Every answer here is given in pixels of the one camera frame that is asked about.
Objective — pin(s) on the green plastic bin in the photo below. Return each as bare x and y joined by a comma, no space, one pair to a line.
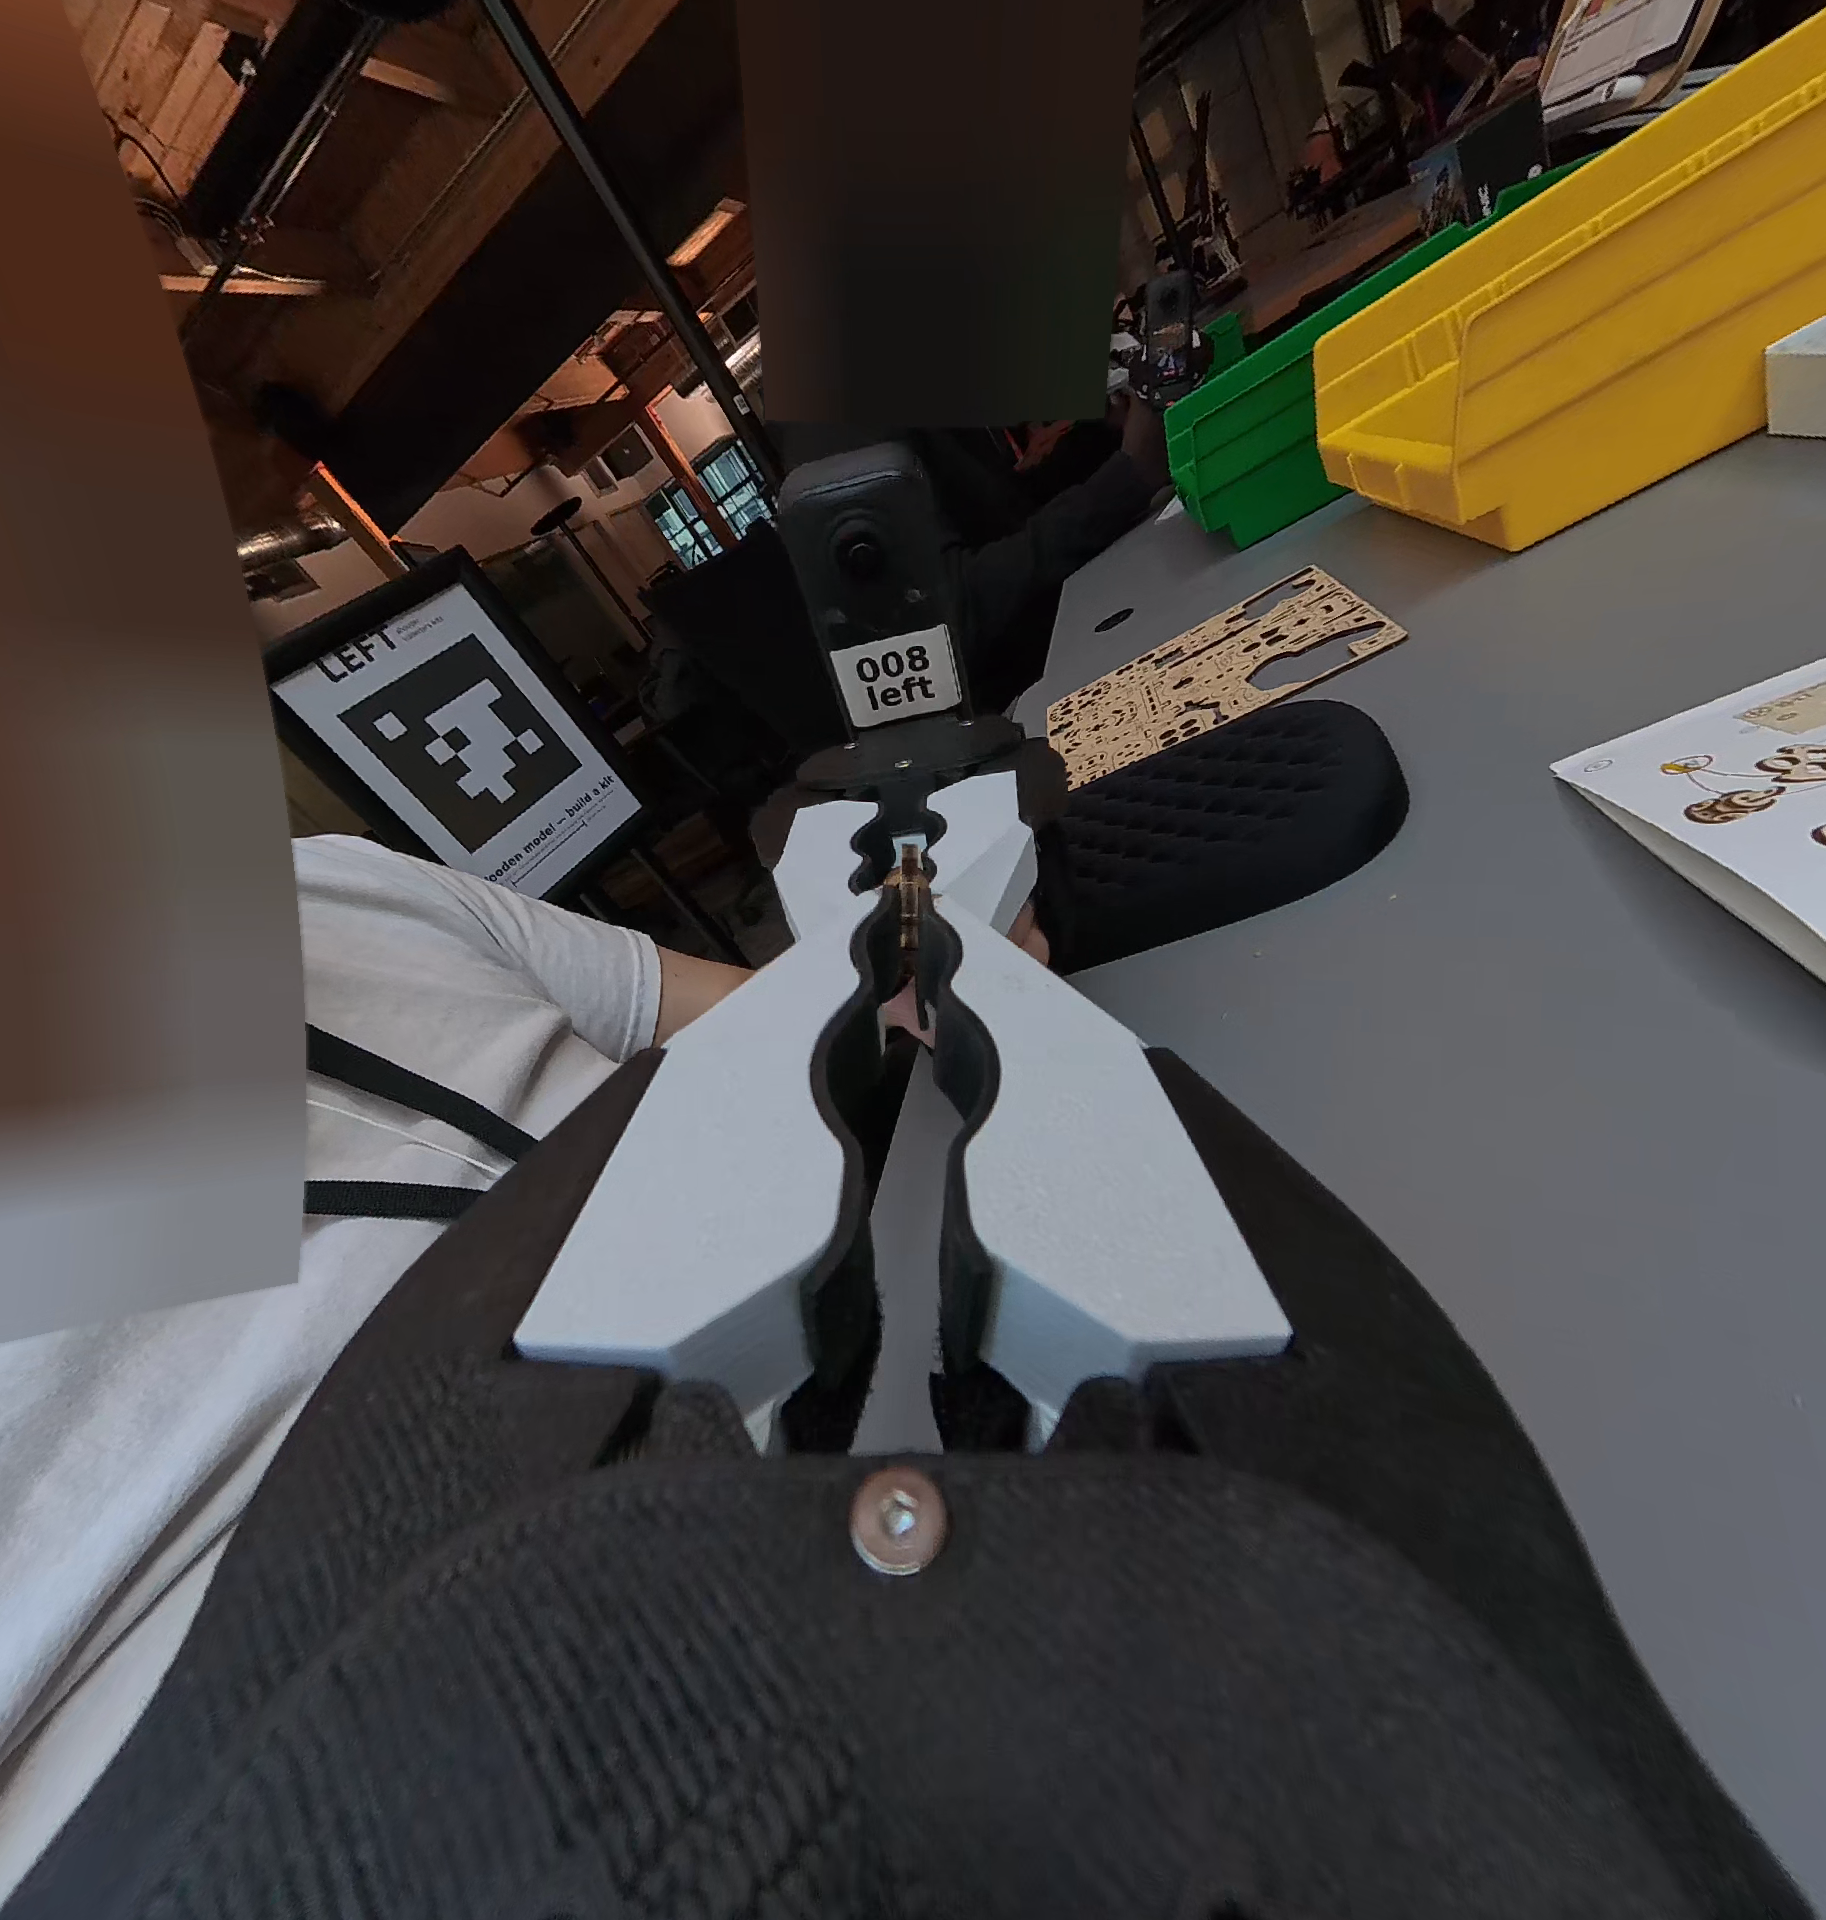
1258,435

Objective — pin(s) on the instruction booklet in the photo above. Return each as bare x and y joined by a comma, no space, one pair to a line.
1754,811

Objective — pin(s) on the person in white shirt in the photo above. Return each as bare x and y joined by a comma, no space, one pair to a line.
404,990

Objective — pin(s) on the person's left hand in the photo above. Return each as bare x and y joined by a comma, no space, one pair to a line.
1028,939

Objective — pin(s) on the small wooden axle part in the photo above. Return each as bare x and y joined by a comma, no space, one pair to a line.
906,900

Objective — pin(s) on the laser-cut wooden sheet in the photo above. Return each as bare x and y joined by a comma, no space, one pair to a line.
1228,661

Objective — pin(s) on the black mesh wrist rest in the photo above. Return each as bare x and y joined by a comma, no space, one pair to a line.
1228,811

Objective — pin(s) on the framed marker sign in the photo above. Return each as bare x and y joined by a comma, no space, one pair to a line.
463,735

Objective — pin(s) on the person's left forearm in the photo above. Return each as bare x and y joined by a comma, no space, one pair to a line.
704,993

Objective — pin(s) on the grey desk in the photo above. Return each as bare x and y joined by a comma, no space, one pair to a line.
1453,1200

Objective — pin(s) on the yellow plastic bin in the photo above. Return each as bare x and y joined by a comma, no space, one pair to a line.
1604,330

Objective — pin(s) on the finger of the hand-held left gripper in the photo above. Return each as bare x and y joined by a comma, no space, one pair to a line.
991,847
815,870

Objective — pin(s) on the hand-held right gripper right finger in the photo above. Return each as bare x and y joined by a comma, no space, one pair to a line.
1109,1200

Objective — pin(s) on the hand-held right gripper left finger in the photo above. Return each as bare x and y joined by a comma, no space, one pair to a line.
674,1200

